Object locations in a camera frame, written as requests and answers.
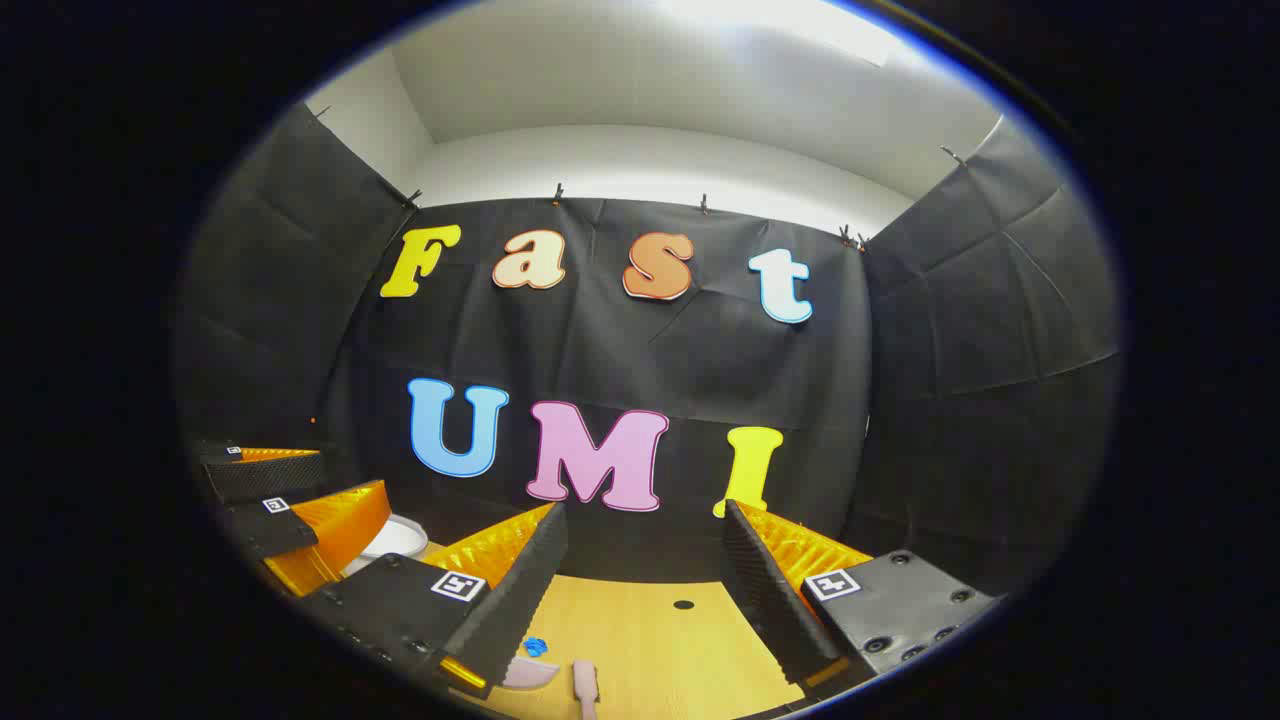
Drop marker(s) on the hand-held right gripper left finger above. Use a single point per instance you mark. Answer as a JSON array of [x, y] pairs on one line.
[[520, 600]]

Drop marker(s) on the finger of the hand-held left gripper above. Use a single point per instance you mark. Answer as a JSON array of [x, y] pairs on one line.
[[265, 475], [330, 525]]

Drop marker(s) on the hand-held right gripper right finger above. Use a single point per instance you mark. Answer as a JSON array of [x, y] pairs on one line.
[[765, 600]]

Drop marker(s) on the deep blue paper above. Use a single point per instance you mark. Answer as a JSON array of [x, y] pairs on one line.
[[535, 647]]

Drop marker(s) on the white garbage bin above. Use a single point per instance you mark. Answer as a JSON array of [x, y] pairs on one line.
[[398, 540]]

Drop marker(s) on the pale purple dustpan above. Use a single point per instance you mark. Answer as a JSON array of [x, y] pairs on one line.
[[528, 673]]

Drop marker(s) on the small pale purple broom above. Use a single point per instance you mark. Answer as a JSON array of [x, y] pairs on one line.
[[586, 682]]

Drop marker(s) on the wooden desktop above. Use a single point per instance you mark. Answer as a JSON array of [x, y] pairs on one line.
[[660, 650]]

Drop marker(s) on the black backdrop cloth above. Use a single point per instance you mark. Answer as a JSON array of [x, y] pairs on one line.
[[620, 350]]

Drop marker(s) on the row of small cloth clips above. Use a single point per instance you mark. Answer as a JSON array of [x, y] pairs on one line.
[[558, 192]]

